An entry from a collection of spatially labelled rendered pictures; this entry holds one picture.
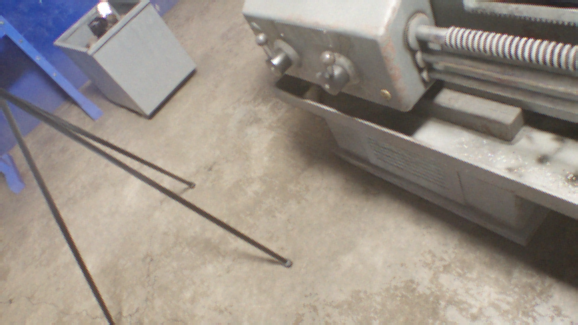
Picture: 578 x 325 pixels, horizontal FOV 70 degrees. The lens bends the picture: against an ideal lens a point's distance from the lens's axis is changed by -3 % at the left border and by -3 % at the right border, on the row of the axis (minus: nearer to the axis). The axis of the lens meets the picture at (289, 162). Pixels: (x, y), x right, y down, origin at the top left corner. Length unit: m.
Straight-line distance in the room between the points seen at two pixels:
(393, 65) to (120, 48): 1.92
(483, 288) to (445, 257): 0.14
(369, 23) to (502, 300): 0.85
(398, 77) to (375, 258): 0.71
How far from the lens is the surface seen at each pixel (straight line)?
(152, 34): 2.70
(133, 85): 2.67
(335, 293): 1.47
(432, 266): 1.42
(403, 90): 0.99
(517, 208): 1.32
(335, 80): 1.02
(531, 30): 0.95
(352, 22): 0.96
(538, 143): 1.12
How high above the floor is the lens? 1.27
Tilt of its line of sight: 42 degrees down
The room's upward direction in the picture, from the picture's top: 34 degrees counter-clockwise
